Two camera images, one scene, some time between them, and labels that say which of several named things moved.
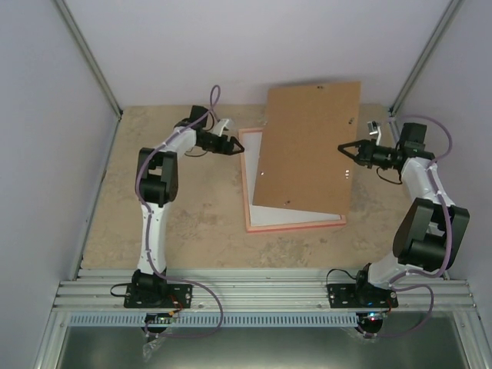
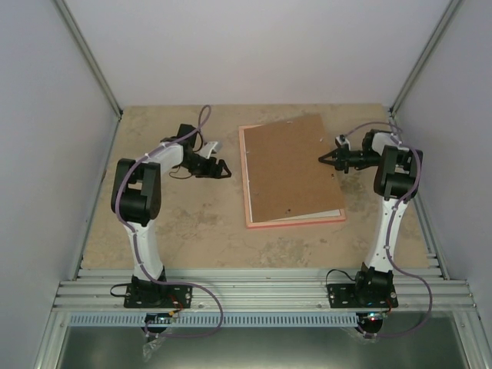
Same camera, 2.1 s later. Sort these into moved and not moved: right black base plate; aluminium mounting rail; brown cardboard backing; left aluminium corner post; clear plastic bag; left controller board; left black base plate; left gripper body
Moved: brown cardboard backing; left gripper body
Not moved: left controller board; left aluminium corner post; right black base plate; left black base plate; aluminium mounting rail; clear plastic bag
